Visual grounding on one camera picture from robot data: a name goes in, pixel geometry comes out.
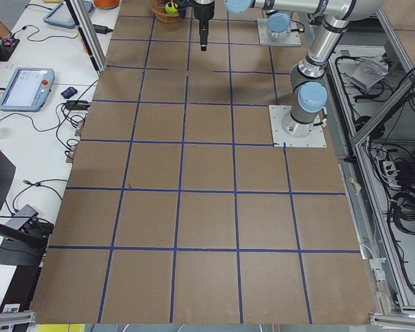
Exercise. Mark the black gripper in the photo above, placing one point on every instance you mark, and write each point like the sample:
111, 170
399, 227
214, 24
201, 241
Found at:
203, 13

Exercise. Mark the green apple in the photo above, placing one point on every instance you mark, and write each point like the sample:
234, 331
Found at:
171, 8

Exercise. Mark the woven wicker basket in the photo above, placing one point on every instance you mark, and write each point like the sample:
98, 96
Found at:
158, 8

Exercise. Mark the orange bucket grey lid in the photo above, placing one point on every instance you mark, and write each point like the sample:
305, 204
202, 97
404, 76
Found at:
106, 4

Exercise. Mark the black power adapter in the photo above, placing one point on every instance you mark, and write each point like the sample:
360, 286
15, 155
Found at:
100, 29

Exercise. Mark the blue teach pendant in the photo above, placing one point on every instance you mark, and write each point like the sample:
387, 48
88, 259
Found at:
28, 89
68, 14

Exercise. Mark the dark blue small pouch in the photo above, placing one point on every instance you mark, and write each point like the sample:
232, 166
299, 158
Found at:
69, 92

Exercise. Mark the grey usb hub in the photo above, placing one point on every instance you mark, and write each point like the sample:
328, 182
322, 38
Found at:
23, 216

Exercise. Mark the black monitor stand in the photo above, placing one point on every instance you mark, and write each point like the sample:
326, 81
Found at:
24, 247

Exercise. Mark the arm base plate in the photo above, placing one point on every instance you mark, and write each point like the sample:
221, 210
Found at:
279, 36
288, 133

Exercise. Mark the aluminium frame post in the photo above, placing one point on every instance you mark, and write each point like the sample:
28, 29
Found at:
87, 33

